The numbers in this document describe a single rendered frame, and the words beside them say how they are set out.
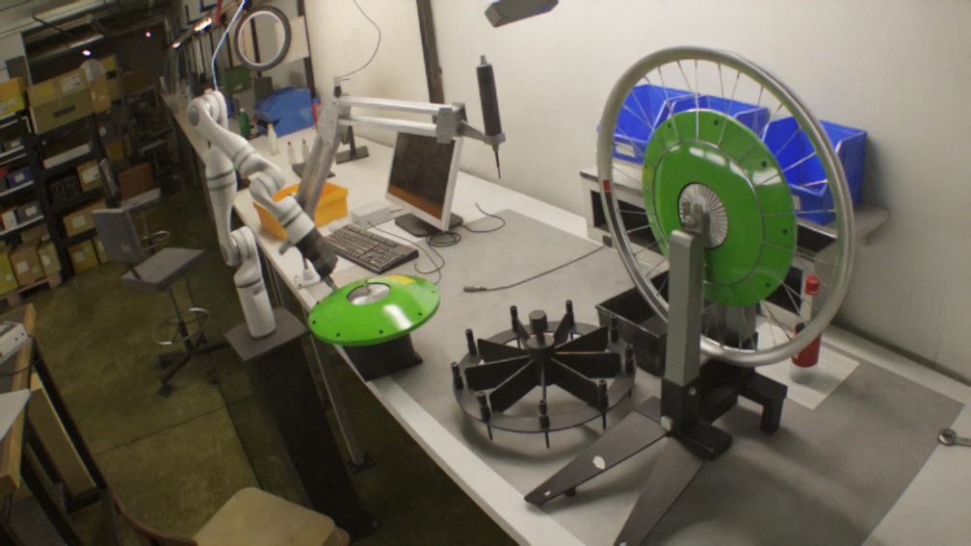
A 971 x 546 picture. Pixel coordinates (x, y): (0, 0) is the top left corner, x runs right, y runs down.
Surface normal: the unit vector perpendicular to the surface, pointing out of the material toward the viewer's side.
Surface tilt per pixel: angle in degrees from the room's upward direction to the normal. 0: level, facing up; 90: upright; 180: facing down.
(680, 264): 87
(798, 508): 0
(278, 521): 0
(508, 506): 0
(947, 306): 90
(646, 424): 18
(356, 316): 14
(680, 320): 87
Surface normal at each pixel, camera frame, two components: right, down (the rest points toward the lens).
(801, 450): -0.13, -0.90
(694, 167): -0.82, 0.21
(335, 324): -0.31, -0.67
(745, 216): -0.68, 0.34
